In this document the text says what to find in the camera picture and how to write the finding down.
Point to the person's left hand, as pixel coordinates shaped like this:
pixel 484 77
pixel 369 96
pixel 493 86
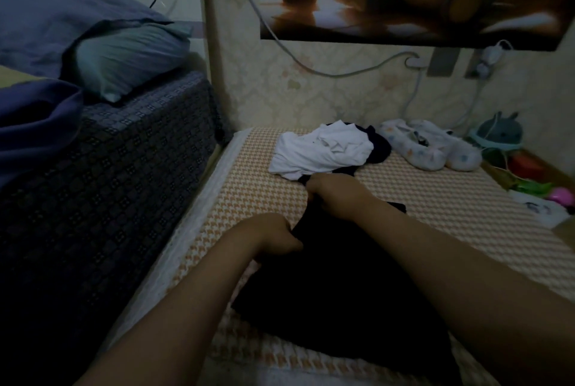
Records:
pixel 274 236

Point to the person's right hand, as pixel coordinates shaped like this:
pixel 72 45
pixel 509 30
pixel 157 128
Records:
pixel 340 194

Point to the white polo shirt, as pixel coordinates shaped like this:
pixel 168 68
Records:
pixel 319 149

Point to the black tree print t-shirt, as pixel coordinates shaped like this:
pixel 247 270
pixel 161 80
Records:
pixel 379 143

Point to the black garment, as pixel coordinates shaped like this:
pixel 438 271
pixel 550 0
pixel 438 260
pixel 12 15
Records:
pixel 350 309

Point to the person's right forearm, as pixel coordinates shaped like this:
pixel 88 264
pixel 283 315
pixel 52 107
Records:
pixel 476 291

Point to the person's left forearm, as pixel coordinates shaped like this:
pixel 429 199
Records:
pixel 171 327

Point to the wooden bedside tray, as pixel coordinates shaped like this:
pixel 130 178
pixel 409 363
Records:
pixel 499 170

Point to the dark patterned bed cover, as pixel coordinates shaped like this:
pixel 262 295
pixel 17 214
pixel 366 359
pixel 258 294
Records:
pixel 108 210

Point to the teal round bunny lamp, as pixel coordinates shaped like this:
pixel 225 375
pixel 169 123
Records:
pixel 497 131

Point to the red toy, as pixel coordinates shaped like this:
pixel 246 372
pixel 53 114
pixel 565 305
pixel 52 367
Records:
pixel 526 166

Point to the green toy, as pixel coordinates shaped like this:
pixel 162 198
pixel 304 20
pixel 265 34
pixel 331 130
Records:
pixel 533 187

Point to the white printed card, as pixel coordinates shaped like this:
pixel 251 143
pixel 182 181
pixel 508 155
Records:
pixel 542 210

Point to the white charger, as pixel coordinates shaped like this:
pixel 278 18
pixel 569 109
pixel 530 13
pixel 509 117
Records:
pixel 490 56

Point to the pink ball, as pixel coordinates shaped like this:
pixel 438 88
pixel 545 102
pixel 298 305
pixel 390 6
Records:
pixel 562 196

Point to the grey-green pillow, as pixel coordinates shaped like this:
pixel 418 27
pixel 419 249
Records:
pixel 130 58

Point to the blue folded blanket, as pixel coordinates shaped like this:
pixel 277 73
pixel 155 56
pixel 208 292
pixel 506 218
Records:
pixel 36 130

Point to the yellow-green cushion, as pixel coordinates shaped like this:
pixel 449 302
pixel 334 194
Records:
pixel 16 76

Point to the blue pillow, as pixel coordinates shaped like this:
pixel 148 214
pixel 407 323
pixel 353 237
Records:
pixel 63 17

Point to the white wall plug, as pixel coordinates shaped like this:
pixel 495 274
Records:
pixel 415 62

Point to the grey wall socket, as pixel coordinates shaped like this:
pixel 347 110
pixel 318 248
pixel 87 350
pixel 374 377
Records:
pixel 444 61

